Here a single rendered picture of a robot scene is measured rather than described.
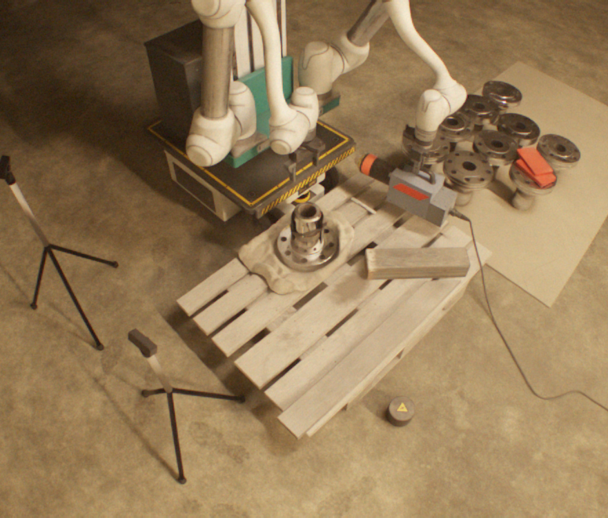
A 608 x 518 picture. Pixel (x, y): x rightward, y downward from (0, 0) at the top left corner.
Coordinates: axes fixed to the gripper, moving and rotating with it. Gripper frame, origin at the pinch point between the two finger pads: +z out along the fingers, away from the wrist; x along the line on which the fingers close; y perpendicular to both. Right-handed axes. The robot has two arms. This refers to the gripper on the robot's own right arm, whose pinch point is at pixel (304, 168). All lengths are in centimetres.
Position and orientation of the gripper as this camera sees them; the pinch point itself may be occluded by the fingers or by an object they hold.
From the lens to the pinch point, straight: 204.9
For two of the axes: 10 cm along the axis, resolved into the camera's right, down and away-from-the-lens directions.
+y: -7.1, -5.5, 4.3
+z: 0.0, 6.2, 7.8
